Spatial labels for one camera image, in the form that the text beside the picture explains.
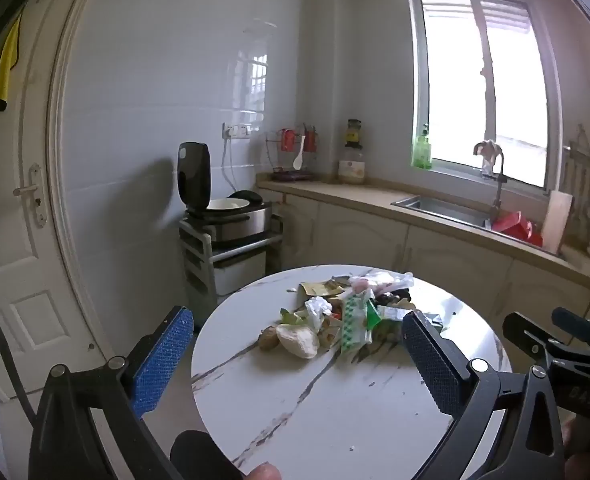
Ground white crumpled wrapper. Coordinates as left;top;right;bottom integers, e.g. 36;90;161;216
275;323;322;360

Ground person's right hand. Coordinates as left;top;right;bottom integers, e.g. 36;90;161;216
564;452;590;480

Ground cream base cabinets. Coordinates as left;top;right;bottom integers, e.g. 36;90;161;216
257;187;590;341

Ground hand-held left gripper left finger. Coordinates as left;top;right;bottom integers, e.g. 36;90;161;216
27;305;196;480

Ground person's left hand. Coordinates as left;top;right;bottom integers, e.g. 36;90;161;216
247;462;282;480

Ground silver door handle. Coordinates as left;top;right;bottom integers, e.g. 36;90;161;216
14;162;50;228

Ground white storage box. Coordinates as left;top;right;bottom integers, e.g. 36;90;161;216
215;254;267;296

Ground light green snack packet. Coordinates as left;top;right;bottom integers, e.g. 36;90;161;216
279;307;311;328

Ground red utensil rack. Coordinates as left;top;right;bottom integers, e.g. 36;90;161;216
267;127;321;181

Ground steel rice cooker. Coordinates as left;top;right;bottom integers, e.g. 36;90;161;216
177;142;274;248

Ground black wrapper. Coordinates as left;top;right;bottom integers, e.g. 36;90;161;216
377;287;416;308

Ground ginger piece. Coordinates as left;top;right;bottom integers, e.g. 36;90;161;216
257;326;282;352

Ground yellow cloth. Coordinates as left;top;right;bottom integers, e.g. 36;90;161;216
0;12;23;111

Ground window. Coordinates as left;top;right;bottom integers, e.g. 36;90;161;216
407;0;563;193

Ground glass jar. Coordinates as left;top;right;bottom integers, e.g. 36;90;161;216
338;146;367;185

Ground white power cord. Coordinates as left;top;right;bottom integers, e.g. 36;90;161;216
221;136;237;196

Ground wooden cutting board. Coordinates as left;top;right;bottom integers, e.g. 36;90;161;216
540;190;574;255

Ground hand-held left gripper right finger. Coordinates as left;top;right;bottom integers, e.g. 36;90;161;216
401;310;568;480

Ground yellow packet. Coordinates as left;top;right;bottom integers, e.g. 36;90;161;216
299;280;348;301

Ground white door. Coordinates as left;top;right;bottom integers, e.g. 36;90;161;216
0;0;113;398

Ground beige countertop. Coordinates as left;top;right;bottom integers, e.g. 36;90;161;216
256;172;590;291

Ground black cable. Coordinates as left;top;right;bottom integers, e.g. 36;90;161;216
0;285;33;413

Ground green soap bottle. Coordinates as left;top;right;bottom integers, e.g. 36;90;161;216
411;124;432;170

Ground round marble table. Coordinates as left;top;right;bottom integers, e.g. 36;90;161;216
191;263;513;480

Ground clear plastic wrap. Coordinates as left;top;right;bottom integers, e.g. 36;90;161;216
305;296;333;333

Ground metal faucet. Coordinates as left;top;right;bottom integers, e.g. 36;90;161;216
475;147;508;213

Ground red basin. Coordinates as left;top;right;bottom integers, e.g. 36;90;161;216
491;210;544;247

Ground steel sink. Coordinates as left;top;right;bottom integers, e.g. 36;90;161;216
391;195;496;228

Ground green checked tissue packet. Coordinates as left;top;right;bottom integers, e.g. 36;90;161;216
340;292;376;353

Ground pink cloth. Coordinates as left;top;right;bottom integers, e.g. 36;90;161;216
473;141;503;162

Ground grey storage rack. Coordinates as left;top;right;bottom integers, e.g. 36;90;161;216
179;215;283;311

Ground clear bag with pink item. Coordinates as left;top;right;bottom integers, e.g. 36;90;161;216
349;270;415;295

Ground metal wall rack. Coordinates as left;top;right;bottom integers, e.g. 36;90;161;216
560;125;590;241

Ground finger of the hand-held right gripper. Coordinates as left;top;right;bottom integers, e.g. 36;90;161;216
502;311;558;358
551;307;590;343

